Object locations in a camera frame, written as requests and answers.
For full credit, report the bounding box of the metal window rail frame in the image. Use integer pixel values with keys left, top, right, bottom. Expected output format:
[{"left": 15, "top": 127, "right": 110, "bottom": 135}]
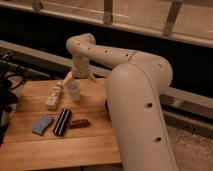
[{"left": 0, "top": 0, "right": 213, "bottom": 48}]

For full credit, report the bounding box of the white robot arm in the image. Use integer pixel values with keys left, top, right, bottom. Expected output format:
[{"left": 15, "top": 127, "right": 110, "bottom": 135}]
[{"left": 66, "top": 33, "right": 179, "bottom": 171}]

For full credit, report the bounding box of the black equipment with cables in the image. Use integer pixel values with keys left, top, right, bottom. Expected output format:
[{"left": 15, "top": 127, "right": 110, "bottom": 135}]
[{"left": 0, "top": 54, "right": 26, "bottom": 145}]

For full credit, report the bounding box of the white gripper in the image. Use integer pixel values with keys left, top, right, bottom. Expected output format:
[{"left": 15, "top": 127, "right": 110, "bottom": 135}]
[{"left": 62, "top": 65, "right": 97, "bottom": 86}]

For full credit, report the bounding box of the red brown snack bar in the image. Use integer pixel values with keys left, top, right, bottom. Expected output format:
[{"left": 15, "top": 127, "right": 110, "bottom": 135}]
[{"left": 69, "top": 119, "right": 91, "bottom": 129}]

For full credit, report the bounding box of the black white striped box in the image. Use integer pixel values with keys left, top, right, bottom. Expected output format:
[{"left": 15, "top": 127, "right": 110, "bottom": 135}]
[{"left": 53, "top": 109, "right": 72, "bottom": 136}]

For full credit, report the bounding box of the dark round bowl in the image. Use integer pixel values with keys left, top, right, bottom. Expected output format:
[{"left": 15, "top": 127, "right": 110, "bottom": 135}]
[{"left": 105, "top": 100, "right": 110, "bottom": 118}]

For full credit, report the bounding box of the white ceramic cup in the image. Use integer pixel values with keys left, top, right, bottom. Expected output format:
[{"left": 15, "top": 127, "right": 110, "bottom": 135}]
[{"left": 66, "top": 80, "right": 81, "bottom": 101}]

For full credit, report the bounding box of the blue sponge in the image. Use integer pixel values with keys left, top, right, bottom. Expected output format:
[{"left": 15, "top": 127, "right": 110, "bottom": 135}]
[{"left": 32, "top": 115, "right": 53, "bottom": 136}]

